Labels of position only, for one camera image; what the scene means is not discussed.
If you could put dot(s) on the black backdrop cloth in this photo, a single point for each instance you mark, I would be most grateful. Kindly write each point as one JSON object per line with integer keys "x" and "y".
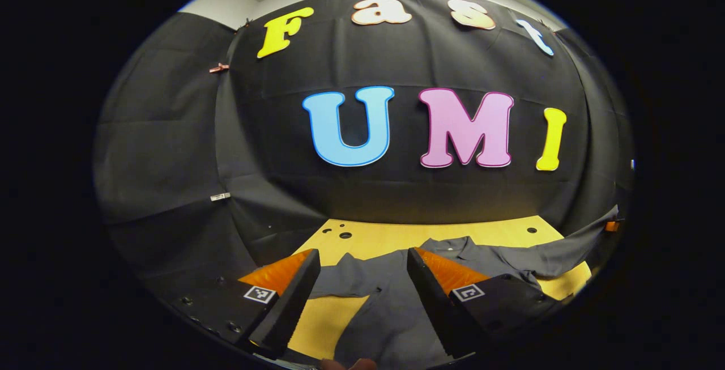
{"x": 283, "y": 132}

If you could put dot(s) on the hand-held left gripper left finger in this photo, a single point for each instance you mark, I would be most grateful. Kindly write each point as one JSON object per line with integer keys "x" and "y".
{"x": 289, "y": 302}

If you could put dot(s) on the dark grey shirt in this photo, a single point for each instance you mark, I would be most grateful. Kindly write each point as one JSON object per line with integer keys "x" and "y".
{"x": 391, "y": 313}

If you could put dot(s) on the white cloth clip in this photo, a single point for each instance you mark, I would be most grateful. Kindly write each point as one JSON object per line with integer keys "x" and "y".
{"x": 220, "y": 196}

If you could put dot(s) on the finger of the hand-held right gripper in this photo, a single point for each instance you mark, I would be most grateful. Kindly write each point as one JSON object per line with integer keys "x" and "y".
{"x": 612, "y": 226}

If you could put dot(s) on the pink cloth clip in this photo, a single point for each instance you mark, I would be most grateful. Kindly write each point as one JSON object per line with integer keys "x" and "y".
{"x": 219, "y": 67}

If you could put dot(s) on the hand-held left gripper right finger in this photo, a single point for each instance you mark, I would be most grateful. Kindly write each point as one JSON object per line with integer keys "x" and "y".
{"x": 430, "y": 307}

